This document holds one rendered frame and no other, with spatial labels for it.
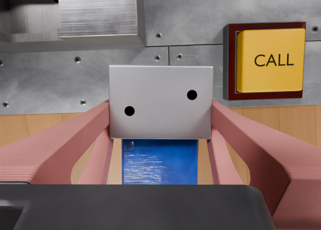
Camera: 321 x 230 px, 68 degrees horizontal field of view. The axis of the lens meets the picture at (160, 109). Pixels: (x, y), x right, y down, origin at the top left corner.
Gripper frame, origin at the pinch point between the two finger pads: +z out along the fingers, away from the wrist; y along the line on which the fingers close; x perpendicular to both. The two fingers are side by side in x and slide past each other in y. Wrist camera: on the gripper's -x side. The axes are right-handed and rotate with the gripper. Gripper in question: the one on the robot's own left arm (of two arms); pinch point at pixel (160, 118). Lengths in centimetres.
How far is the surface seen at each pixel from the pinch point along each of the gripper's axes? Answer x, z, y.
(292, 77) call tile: 3.3, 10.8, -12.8
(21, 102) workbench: 7.8, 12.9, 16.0
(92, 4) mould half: -3.7, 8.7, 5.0
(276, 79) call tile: 3.6, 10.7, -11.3
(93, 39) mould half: -0.9, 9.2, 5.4
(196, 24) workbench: 0.1, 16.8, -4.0
